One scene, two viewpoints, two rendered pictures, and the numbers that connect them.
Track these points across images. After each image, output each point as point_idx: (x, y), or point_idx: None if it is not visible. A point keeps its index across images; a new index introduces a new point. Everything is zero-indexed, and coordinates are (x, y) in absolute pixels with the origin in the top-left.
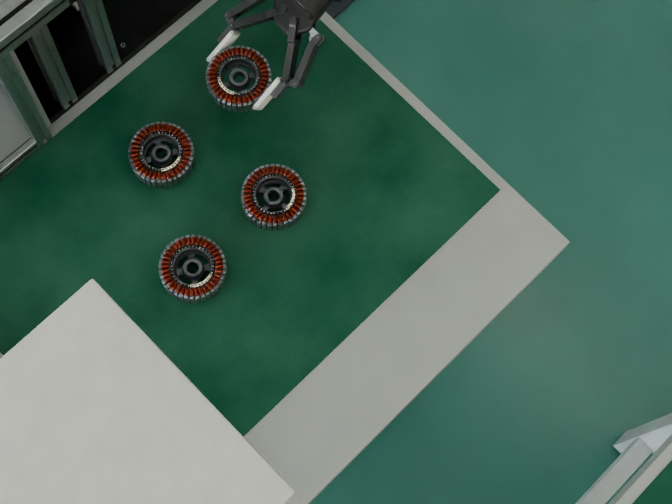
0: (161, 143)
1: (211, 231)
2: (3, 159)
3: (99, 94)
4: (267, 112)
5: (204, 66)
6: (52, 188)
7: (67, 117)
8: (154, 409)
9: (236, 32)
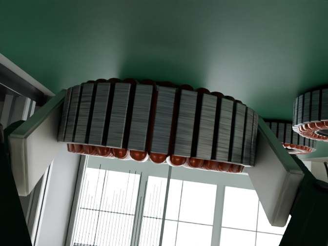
0: None
1: (275, 115)
2: None
3: (25, 73)
4: (268, 27)
5: (44, 11)
6: None
7: (42, 88)
8: None
9: (23, 175)
